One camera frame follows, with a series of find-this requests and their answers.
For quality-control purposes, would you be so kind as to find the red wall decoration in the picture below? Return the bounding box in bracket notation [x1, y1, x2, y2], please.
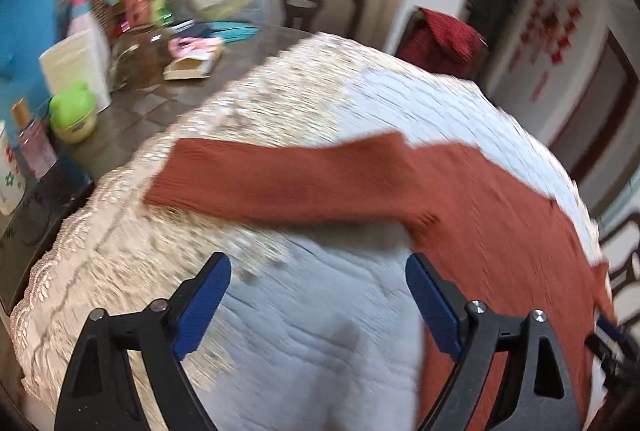
[508, 0, 582, 103]

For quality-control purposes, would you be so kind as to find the dark chair by wall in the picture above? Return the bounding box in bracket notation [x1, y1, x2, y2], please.
[600, 210, 639, 337]

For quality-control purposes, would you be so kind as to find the pink bottle with gold cap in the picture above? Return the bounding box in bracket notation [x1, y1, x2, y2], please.
[11, 98, 58, 180]

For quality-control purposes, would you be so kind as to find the white cylindrical container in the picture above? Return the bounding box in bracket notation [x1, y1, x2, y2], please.
[39, 30, 112, 112]

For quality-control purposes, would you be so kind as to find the red garment on chair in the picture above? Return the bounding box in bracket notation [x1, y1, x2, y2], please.
[395, 6, 488, 79]

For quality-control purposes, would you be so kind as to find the small open cardboard box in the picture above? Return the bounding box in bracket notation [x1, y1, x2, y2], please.
[163, 44, 224, 81]

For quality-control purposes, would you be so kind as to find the rust red knit sweater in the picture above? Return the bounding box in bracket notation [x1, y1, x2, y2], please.
[144, 132, 612, 430]

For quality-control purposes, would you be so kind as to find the blue bag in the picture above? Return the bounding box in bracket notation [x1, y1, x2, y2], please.
[1, 0, 65, 134]

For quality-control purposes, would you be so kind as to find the green lidded jar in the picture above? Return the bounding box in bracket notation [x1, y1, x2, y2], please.
[49, 82, 98, 144]

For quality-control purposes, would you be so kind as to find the white quilted table cover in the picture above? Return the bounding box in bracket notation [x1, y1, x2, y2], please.
[11, 35, 611, 409]

